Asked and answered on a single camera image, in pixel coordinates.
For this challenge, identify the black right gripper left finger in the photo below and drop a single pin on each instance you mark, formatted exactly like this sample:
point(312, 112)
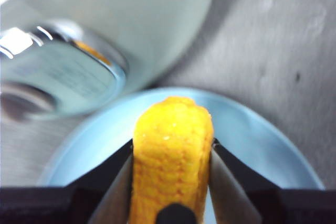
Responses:
point(78, 203)

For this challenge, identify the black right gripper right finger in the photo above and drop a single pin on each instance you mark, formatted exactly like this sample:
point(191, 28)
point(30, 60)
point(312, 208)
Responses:
point(262, 203)

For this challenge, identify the yellow corn cob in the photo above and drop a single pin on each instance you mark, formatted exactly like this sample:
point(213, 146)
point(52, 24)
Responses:
point(170, 155)

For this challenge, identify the blue round plate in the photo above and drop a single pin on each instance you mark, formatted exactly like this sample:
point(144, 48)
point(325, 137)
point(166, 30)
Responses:
point(249, 140)

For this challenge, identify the sage green electric steamer pot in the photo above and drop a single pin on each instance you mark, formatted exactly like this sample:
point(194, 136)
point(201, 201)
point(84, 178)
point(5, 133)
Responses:
point(131, 24)

